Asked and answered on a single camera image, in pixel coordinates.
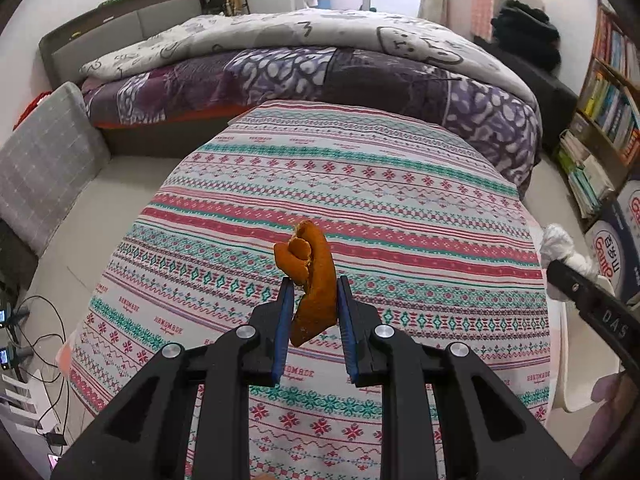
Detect white chair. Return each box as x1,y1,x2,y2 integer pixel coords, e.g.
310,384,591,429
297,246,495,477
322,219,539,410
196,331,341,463
552,275,619,413

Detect black cabinet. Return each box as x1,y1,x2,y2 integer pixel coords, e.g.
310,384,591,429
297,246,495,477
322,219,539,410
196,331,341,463
475,35,581,153

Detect wooden bookshelf with books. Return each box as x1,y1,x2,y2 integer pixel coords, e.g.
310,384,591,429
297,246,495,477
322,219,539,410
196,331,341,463
570,0,640,196

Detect grey upholstered bed frame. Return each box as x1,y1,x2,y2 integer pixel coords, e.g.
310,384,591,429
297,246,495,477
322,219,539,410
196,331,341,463
39,0,236,158

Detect stack of books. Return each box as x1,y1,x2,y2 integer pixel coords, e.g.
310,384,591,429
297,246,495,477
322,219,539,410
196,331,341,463
556,130,616,219

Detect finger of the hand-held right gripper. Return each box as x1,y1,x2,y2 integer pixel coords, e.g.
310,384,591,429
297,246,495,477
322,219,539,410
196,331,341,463
546,260,602,320

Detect blue white cardboard box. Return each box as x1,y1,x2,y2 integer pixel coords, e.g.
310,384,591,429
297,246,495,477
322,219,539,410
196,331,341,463
584,192,640,306

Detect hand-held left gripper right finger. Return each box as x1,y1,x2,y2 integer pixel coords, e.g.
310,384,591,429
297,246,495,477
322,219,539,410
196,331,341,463
336,275,581,480

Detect black cables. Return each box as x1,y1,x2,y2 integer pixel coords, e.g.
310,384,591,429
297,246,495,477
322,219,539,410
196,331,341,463
7,294,73,443

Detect grey check cushion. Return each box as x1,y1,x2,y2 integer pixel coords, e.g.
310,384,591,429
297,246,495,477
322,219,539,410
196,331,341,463
0,81,112,256

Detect orange plush toy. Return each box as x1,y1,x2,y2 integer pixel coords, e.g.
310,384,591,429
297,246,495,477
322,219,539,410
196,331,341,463
273,219,338,348

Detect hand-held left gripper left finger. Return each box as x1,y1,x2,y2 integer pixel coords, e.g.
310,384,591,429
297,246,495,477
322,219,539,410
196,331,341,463
50,276,297,480

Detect pink check hanging cloth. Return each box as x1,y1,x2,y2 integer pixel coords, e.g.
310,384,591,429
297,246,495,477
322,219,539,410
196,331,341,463
470,0,497,42

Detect patterned knit-print tablecloth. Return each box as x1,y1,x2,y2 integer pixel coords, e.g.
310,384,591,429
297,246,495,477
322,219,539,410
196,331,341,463
67,100,551,480

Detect white cat-print blanket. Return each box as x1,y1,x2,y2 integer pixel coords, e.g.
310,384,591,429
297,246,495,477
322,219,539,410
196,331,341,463
79,9,538,106

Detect white tissue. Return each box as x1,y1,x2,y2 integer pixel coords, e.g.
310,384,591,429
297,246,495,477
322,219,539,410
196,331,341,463
540,223,602,302

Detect black clothes pile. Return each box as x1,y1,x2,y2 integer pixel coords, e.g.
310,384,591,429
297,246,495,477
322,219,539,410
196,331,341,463
491,0,562,72

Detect red knitted cloth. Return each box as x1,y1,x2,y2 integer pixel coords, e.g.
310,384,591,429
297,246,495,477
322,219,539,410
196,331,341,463
12,91,53,131

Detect purple patterned duvet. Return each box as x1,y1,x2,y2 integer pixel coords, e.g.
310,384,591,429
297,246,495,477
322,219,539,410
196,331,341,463
80,46,543,196

